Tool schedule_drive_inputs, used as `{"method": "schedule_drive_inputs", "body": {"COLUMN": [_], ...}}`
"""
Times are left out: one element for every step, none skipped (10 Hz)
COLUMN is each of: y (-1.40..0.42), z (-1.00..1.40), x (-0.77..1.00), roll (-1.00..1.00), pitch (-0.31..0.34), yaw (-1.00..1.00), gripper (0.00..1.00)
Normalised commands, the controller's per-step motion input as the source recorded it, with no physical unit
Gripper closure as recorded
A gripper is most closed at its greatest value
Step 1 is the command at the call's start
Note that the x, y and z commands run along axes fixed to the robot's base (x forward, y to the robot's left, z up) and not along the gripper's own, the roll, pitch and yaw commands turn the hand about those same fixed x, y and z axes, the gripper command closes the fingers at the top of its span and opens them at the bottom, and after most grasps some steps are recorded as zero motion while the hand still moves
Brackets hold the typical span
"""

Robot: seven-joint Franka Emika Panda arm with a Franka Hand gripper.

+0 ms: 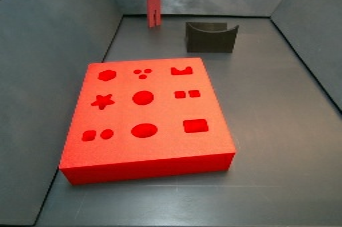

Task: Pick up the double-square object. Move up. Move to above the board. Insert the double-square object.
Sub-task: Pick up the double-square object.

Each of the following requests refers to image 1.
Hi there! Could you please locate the red double-square peg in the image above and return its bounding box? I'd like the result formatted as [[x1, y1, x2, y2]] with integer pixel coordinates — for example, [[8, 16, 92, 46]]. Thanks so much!
[[146, 0, 161, 28]]

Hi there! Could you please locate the black curved holder stand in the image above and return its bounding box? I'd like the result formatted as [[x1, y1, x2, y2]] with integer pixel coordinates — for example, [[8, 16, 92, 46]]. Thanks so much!
[[185, 22, 239, 53]]

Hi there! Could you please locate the red shape-sorting board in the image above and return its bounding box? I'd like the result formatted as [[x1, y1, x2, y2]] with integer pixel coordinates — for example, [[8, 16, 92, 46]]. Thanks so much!
[[58, 58, 235, 185]]

